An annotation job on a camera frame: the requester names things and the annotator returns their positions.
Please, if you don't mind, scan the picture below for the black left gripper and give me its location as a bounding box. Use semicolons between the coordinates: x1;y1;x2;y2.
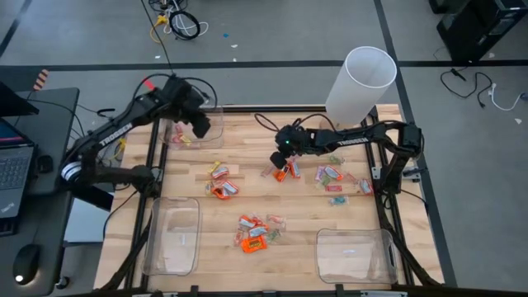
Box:
168;76;211;139

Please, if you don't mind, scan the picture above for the red white candy wrapper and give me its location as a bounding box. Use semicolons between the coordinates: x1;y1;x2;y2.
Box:
357;178;375;196

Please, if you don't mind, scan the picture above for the clear plastic bin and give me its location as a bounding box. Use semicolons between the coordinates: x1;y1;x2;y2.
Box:
159;105;225;150
141;196;204;277
314;228;399;285

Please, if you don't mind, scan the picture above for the large orange Reese's pack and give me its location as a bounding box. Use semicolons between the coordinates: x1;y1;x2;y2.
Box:
241;236;268;254

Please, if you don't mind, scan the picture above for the white shade table lamp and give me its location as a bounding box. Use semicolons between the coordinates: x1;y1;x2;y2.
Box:
319;45;398;145

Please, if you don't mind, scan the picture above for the black desk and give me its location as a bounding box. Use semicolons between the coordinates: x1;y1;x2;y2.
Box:
0;86;82;297

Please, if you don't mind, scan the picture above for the small black desk device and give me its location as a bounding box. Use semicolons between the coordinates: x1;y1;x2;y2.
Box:
35;154;54;174

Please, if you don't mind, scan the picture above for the orange black striped marker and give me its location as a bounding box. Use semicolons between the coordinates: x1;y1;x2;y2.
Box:
32;68;50;92

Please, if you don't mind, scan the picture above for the black monitor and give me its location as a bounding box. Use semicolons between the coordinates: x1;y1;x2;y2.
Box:
0;80;40;119

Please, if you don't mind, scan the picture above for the black laptop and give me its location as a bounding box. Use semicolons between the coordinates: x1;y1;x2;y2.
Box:
0;117;37;219

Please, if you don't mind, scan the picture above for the black computer mouse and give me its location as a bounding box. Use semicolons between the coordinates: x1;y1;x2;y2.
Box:
11;243;43;286

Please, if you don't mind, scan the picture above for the black computer tower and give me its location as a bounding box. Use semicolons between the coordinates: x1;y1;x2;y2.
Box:
428;0;528;64

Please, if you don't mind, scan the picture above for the long black floor cable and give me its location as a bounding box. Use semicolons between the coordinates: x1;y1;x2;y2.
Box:
139;0;177;78

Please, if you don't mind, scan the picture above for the black coiled cable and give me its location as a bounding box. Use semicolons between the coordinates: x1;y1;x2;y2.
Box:
167;8;202;41

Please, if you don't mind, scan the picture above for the white floor cable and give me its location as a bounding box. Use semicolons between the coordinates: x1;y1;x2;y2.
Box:
163;16;210;39

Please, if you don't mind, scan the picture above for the yellow extension cable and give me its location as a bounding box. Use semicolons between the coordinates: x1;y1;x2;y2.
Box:
148;13;171;45

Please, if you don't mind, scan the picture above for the black power cable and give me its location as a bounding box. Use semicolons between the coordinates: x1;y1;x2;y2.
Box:
439;67;495;110

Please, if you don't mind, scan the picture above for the white charger cable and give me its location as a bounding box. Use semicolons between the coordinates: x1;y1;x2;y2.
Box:
488;82;528;112

